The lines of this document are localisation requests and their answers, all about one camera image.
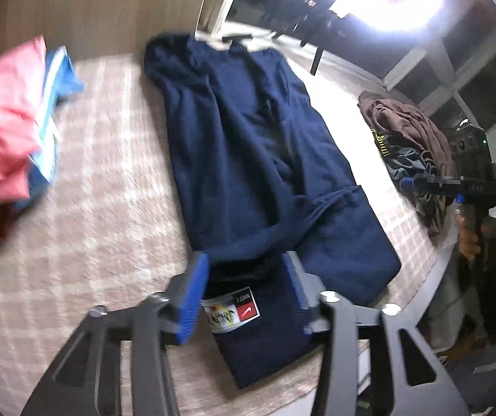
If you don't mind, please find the person's right hand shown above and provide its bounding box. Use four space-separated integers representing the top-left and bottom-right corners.
453 209 481 261

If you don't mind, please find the navy blue sweater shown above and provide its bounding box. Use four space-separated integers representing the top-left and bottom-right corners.
143 31 402 391

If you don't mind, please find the grey green garment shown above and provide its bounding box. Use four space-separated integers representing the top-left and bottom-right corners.
384 147 431 183

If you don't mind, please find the dark garment with yellow stripes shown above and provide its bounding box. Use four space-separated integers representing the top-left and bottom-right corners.
370 127 393 159

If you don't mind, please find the brown garment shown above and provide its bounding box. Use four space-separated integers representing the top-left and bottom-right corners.
357 90 457 237

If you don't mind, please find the light blue striped garment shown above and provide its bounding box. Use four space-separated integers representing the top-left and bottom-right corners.
12 45 85 213

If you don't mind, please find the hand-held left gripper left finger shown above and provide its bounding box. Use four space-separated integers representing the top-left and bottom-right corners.
20 251 211 416

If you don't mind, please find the white window frame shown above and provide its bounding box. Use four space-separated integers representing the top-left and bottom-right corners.
196 0 496 139

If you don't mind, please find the pink garment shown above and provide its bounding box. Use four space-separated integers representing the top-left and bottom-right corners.
0 36 48 209

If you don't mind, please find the light wooden board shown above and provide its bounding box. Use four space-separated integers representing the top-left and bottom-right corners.
0 0 249 92

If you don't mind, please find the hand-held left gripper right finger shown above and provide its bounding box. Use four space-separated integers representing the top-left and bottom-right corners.
283 250 469 416

